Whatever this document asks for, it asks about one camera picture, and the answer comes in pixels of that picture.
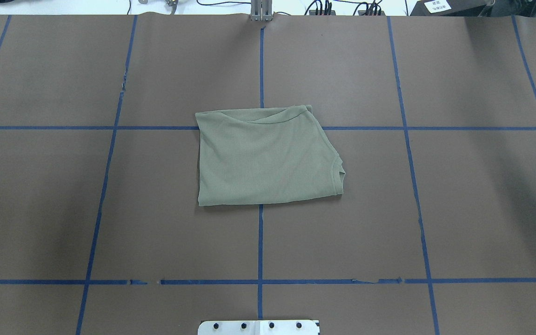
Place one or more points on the white camera mast base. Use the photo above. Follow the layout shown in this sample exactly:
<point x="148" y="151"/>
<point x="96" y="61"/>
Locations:
<point x="260" y="327"/>

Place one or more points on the olive green long-sleeve shirt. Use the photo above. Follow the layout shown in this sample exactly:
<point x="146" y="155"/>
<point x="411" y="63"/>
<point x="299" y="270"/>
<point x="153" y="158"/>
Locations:
<point x="265" y="156"/>

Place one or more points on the aluminium frame post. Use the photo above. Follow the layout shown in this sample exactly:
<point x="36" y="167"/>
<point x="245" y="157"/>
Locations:
<point x="261" y="10"/>

